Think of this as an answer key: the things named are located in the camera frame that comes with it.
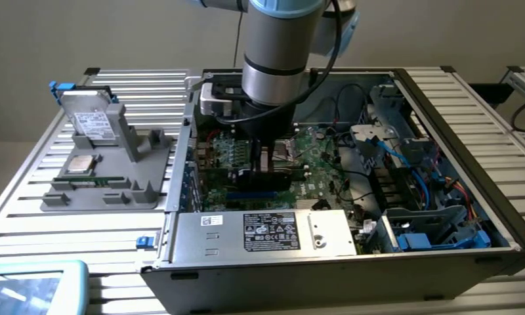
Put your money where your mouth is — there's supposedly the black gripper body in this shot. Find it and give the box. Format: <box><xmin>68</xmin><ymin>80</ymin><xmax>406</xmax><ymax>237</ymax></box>
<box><xmin>235</xmin><ymin>98</ymin><xmax>298</xmax><ymax>147</ymax></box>

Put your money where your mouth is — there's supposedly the black graphics card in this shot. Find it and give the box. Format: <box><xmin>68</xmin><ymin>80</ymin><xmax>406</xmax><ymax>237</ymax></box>
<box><xmin>228</xmin><ymin>167</ymin><xmax>291</xmax><ymax>193</ymax></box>

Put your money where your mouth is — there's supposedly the CPU socket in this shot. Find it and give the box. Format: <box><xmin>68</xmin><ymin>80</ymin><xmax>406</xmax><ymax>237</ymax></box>
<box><xmin>262</xmin><ymin>136</ymin><xmax>307</xmax><ymax>173</ymax></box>

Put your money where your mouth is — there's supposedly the green motherboard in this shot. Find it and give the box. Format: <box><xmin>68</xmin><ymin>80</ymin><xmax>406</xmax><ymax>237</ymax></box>
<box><xmin>192</xmin><ymin>123</ymin><xmax>368</xmax><ymax>213</ymax></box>

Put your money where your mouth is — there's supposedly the blue expansion slot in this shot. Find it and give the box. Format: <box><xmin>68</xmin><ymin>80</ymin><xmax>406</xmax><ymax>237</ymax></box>
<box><xmin>226</xmin><ymin>191</ymin><xmax>280</xmax><ymax>201</ymax></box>

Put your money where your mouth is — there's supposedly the open black PC case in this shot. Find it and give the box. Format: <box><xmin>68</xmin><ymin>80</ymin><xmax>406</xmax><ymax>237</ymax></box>
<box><xmin>136</xmin><ymin>67</ymin><xmax>525</xmax><ymax>315</ymax></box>

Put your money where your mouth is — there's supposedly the silver power supply unit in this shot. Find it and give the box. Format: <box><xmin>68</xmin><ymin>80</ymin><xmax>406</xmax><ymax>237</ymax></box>
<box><xmin>168</xmin><ymin>209</ymin><xmax>359</xmax><ymax>262</ymax></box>

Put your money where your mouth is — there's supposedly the grey parts rack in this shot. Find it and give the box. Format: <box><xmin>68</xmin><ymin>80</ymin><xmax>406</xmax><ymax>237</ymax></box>
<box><xmin>40</xmin><ymin>104</ymin><xmax>176</xmax><ymax>212</ymax></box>

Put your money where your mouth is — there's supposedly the blue case latch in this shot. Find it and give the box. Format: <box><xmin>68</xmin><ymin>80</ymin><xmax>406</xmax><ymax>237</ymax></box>
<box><xmin>136</xmin><ymin>233</ymin><xmax>160</xmax><ymax>251</ymax></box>

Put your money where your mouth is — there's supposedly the green RAM stick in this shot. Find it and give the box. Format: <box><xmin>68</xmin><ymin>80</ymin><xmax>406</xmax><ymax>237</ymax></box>
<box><xmin>52</xmin><ymin>176</ymin><xmax>127</xmax><ymax>186</ymax></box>

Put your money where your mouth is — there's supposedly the silver CPU chip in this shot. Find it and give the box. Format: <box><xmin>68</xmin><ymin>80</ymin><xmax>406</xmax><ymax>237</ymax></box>
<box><xmin>65</xmin><ymin>154</ymin><xmax>101</xmax><ymax>173</ymax></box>

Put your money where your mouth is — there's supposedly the silver hard disk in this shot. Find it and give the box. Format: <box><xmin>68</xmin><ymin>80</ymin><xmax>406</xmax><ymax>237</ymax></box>
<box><xmin>55</xmin><ymin>89</ymin><xmax>119</xmax><ymax>142</ymax></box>

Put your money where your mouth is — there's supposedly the grey disk bay cage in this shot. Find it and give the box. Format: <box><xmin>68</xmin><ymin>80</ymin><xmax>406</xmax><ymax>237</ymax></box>
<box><xmin>379</xmin><ymin>203</ymin><xmax>494</xmax><ymax>254</ymax></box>

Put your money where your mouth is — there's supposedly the teal teach pendant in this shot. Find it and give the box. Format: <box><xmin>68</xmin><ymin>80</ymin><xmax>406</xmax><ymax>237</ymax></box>
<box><xmin>0</xmin><ymin>260</ymin><xmax>91</xmax><ymax>315</ymax></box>

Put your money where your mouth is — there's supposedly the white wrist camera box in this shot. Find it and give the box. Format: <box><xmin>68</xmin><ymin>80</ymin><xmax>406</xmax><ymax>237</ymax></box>
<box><xmin>198</xmin><ymin>81</ymin><xmax>248</xmax><ymax>117</ymax></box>

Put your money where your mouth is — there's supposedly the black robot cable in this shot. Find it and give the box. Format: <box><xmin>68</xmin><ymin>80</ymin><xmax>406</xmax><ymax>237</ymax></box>
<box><xmin>216</xmin><ymin>0</ymin><xmax>344</xmax><ymax>125</ymax></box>

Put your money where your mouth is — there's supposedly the blue SATA wire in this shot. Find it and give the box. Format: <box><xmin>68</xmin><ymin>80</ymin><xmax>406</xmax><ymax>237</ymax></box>
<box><xmin>367</xmin><ymin>135</ymin><xmax>432</xmax><ymax>198</ymax></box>

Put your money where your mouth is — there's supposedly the blue disk bracket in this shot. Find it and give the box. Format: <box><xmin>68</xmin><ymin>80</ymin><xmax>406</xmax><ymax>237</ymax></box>
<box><xmin>48</xmin><ymin>81</ymin><xmax>76</xmax><ymax>106</ymax></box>

